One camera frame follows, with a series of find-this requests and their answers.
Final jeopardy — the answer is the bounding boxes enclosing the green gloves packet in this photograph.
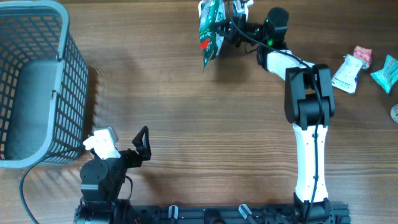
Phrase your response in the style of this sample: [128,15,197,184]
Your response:
[198,0,226,69]

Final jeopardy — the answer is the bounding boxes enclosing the white paper packet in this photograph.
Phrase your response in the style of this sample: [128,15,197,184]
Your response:
[331,54,367,94]

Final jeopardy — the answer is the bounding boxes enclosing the small red white carton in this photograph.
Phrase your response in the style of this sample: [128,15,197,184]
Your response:
[353,45,373,69]

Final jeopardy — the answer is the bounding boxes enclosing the teal tissue packet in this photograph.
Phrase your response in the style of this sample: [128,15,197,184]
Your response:
[371,55,397,94]

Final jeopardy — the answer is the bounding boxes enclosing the green lid jar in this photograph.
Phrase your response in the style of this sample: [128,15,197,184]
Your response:
[390,105,398,123]

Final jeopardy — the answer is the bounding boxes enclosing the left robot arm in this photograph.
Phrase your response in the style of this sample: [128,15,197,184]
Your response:
[73,126,152,224]

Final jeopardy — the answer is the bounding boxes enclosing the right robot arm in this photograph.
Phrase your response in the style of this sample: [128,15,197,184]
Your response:
[210,7,335,223]

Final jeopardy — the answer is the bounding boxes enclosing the grey plastic shopping basket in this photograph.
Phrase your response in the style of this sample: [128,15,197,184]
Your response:
[1,1,90,169]

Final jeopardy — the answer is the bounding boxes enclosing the black right camera cable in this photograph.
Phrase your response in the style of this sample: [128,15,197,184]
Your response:
[226,0,324,224]

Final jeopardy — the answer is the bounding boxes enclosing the black camera cable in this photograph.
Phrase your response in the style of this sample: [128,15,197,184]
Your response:
[19,146,85,224]
[226,0,324,224]

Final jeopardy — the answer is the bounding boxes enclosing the black left camera cable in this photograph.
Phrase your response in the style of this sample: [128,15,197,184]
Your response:
[19,146,85,224]

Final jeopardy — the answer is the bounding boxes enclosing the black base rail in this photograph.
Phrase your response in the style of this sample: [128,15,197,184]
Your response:
[73,203,351,224]

